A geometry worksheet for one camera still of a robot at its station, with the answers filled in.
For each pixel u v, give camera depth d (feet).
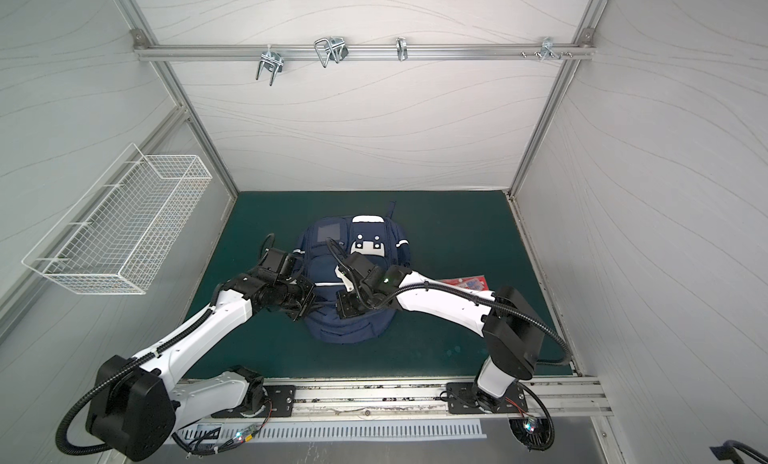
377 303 1.86
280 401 2.42
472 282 3.07
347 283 2.33
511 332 1.43
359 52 2.58
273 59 2.57
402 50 2.56
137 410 1.26
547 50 2.51
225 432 2.30
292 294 2.25
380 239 3.22
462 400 2.33
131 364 1.33
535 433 2.38
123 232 2.27
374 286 1.98
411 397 2.48
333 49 2.51
